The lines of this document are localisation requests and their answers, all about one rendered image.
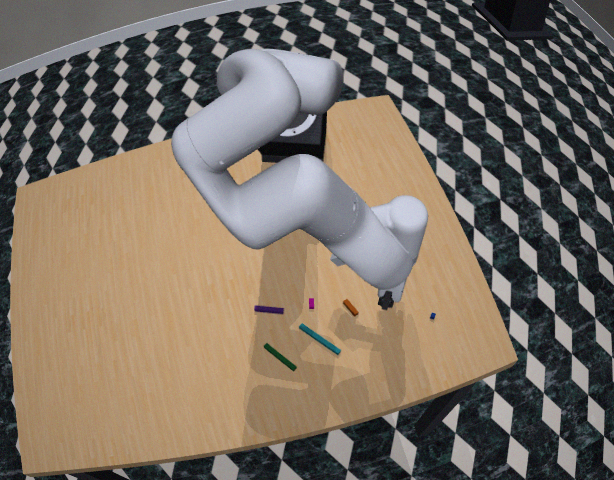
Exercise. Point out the orange rod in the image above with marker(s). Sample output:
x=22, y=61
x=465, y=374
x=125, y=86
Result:
x=350, y=307

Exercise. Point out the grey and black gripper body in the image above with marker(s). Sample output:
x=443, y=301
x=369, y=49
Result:
x=397, y=292

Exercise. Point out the turquoise rod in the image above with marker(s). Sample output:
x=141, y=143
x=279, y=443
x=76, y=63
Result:
x=320, y=339

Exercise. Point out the dark green rod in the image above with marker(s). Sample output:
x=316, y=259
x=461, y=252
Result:
x=280, y=357

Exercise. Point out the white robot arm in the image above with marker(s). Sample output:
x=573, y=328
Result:
x=300, y=191

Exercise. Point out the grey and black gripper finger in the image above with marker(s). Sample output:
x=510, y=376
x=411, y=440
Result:
x=385, y=300

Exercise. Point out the purple rod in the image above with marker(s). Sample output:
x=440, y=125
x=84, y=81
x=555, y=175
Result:
x=267, y=309

